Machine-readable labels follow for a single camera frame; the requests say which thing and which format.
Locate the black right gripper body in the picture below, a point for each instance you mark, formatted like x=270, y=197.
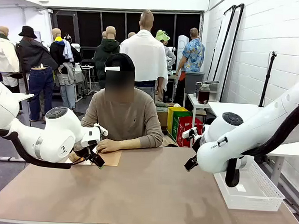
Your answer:
x=196, y=147

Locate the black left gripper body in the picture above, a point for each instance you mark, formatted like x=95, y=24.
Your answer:
x=85, y=153

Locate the spiral notebook with brown cover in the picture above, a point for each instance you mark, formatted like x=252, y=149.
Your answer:
x=112, y=158

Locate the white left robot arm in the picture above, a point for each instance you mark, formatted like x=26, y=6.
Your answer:
x=55, y=137

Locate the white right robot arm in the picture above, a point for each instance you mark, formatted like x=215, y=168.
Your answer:
x=251, y=130

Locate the person's left forearm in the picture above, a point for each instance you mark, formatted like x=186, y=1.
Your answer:
x=149, y=142

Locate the person's right hand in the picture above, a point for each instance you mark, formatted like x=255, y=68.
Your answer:
x=74, y=157

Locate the person's left hand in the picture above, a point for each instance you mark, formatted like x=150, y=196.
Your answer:
x=110, y=146

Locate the red bag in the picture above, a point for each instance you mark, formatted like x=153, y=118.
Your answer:
x=186, y=129

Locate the yellow and green bag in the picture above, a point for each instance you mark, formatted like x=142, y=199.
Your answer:
x=174, y=118

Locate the brown cardboard box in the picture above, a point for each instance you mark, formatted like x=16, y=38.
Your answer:
x=162, y=119

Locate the small white side table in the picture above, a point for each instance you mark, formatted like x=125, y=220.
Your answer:
x=192, y=100

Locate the large white table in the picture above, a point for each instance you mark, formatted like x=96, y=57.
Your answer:
x=230, y=107

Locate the folded grey-green cloth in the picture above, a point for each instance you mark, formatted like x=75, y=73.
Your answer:
x=163, y=106

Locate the person in beige sweater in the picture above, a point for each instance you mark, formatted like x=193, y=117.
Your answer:
x=124, y=115

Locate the glass jar with dark liquid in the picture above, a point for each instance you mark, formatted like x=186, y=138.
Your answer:
x=203, y=94

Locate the small white label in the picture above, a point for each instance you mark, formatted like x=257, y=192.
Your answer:
x=240, y=188

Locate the grey box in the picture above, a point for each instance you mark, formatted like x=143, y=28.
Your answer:
x=193, y=81

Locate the mannequin legs in light jeans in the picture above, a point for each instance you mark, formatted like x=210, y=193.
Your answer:
x=66, y=87

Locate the white perforated plastic basket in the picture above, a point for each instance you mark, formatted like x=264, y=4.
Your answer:
x=260, y=199

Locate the mannequin legs in dark jeans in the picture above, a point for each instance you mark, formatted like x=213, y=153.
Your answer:
x=40, y=86

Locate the mannequin in blue floral shirt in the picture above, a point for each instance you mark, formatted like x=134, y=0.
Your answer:
x=193, y=56

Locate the black tripod stand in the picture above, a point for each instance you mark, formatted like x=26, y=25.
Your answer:
x=266, y=80

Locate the mannequin in dark green hoodie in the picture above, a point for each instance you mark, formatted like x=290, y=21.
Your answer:
x=103, y=57

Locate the black cap with white label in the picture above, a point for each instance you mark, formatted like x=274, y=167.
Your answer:
x=120, y=61

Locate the tall white cylinder appliance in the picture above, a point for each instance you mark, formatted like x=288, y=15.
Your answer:
x=183, y=46

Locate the tall mannequin with white cloth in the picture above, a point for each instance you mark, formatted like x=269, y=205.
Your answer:
x=147, y=56

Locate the black-framed white panel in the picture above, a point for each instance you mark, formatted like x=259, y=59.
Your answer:
x=233, y=46
x=222, y=45

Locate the mannequin with yellow collar jacket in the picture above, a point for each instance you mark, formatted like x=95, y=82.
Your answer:
x=58, y=49

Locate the mannequin with black hat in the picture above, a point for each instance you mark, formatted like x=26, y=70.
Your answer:
x=33, y=50

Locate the mannequin with green hat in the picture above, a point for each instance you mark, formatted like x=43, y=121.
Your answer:
x=163, y=36

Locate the bare mannequin head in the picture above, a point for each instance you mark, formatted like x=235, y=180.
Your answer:
x=131, y=35
x=104, y=35

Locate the mannequin in cream jacket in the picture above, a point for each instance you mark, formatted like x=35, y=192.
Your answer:
x=4, y=54

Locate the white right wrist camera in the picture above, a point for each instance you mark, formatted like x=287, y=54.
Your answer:
x=189, y=133

